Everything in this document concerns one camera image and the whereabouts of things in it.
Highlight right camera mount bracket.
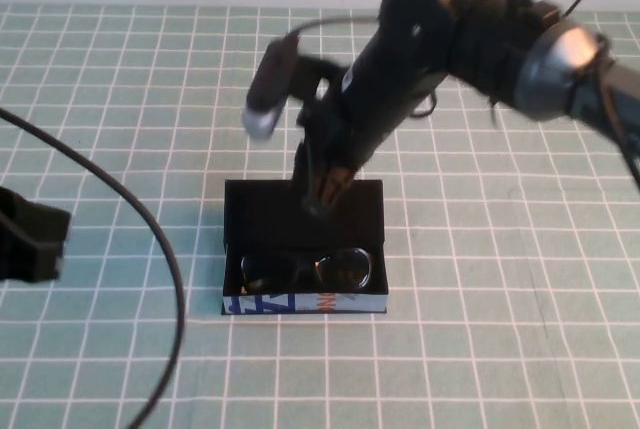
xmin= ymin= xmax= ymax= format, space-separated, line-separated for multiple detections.
xmin=294 ymin=53 xmax=351 ymax=115

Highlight thick black left cable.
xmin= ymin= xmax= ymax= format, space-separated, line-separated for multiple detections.
xmin=0 ymin=107 xmax=189 ymax=429

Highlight green checked tablecloth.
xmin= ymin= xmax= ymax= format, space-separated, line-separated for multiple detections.
xmin=0 ymin=2 xmax=640 ymax=429

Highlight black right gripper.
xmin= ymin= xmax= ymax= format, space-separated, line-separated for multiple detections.
xmin=292 ymin=93 xmax=372 ymax=218

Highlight black glasses case printed side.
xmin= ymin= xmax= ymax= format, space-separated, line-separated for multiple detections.
xmin=219 ymin=178 xmax=389 ymax=317

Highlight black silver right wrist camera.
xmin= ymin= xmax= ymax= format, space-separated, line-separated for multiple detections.
xmin=241 ymin=33 xmax=301 ymax=140

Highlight black framed glasses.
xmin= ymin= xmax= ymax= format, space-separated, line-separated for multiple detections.
xmin=239 ymin=246 xmax=375 ymax=295

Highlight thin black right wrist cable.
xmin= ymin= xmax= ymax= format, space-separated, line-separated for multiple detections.
xmin=409 ymin=86 xmax=440 ymax=119

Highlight thin right camera cable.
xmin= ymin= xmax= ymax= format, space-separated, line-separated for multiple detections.
xmin=284 ymin=13 xmax=384 ymax=43

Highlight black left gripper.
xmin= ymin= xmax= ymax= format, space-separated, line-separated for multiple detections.
xmin=0 ymin=185 xmax=72 ymax=284

